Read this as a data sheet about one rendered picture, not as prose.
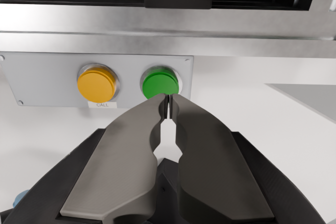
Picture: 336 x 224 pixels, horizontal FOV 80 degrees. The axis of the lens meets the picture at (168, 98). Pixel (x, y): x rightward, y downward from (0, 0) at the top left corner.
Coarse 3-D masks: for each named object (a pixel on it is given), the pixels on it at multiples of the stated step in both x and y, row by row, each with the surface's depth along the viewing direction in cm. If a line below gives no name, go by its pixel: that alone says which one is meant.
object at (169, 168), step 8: (168, 160) 43; (160, 168) 42; (168, 168) 41; (176, 168) 42; (160, 176) 40; (168, 176) 39; (176, 176) 40; (160, 184) 40; (168, 184) 38; (176, 184) 39; (160, 192) 40; (168, 192) 38; (176, 192) 37; (160, 200) 40; (168, 200) 38; (176, 200) 37; (160, 208) 40; (168, 208) 39; (176, 208) 37; (152, 216) 42; (160, 216) 40; (168, 216) 39; (176, 216) 37
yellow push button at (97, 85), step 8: (88, 72) 21; (96, 72) 21; (104, 72) 21; (80, 80) 21; (88, 80) 21; (96, 80) 21; (104, 80) 21; (112, 80) 22; (80, 88) 22; (88, 88) 22; (96, 88) 22; (104, 88) 22; (112, 88) 22; (88, 96) 22; (96, 96) 22; (104, 96) 22
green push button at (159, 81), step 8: (152, 72) 21; (160, 72) 21; (168, 72) 21; (144, 80) 21; (152, 80) 21; (160, 80) 21; (168, 80) 21; (176, 80) 21; (144, 88) 22; (152, 88) 22; (160, 88) 22; (168, 88) 22; (176, 88) 22; (152, 96) 22
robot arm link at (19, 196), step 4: (20, 192) 30; (24, 192) 29; (16, 196) 28; (20, 196) 28; (16, 200) 27; (12, 204) 27; (12, 208) 27; (0, 212) 27; (4, 212) 26; (8, 212) 26; (0, 216) 25; (4, 216) 25; (0, 220) 25
